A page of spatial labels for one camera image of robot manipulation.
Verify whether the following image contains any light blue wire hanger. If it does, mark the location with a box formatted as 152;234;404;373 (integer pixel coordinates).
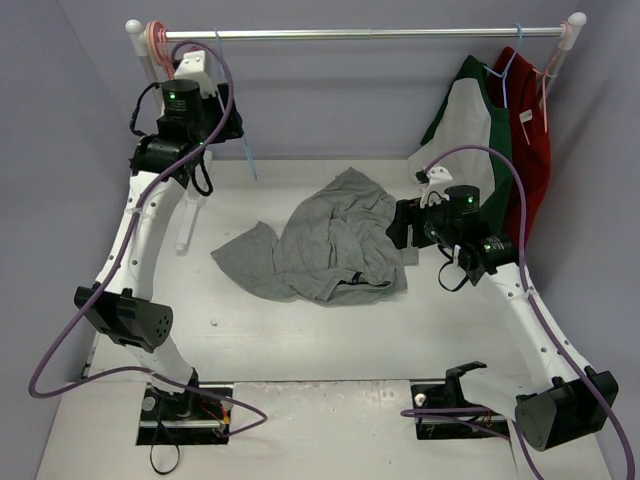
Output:
212;26;259;181

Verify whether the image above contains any grey t shirt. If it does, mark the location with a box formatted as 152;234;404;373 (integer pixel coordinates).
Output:
211;168;418;306

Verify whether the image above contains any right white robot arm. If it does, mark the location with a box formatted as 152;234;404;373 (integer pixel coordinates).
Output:
387;185;619;451

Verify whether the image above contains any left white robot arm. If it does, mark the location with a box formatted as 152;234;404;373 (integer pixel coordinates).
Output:
74;79;239;420

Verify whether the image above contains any white and green shirt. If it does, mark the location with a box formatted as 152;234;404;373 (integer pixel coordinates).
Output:
408;56;513;232

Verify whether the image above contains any blue hanger with shirts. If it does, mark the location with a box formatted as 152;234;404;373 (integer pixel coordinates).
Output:
484;23;524;109

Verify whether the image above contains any red shirt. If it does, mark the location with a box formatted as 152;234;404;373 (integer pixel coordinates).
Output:
487;47;552;236

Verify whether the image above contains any pink hanger at right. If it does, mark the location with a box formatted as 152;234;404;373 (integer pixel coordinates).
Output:
533;20;572;133

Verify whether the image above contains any pink plastic hangers bunch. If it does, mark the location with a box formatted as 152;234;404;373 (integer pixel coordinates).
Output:
145;21;173;69

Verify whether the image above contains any silver clothes rack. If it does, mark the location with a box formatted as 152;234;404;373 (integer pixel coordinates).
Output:
124;12;587;257

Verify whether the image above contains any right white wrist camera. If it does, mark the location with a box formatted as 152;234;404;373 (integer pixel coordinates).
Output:
415;166;453;208

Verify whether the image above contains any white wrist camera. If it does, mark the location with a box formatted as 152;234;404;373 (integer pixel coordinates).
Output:
415;166;453;208
174;50;215;98

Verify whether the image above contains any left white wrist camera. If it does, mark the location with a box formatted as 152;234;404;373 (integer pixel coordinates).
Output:
174;50;215;98

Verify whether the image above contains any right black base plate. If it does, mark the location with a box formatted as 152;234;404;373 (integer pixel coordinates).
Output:
410;382;510;441

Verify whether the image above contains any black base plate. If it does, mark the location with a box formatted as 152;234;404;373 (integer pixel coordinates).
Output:
136;384;231;446
410;382;510;441

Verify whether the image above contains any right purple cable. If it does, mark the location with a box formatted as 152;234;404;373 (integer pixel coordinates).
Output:
400;144;636;480

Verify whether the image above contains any purple cable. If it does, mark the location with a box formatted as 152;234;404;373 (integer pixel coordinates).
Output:
400;144;636;480
28;41;268;441

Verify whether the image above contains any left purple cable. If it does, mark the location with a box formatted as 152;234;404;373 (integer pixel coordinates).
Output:
28;41;268;441

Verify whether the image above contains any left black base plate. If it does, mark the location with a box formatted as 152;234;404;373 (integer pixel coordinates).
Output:
136;384;231;446

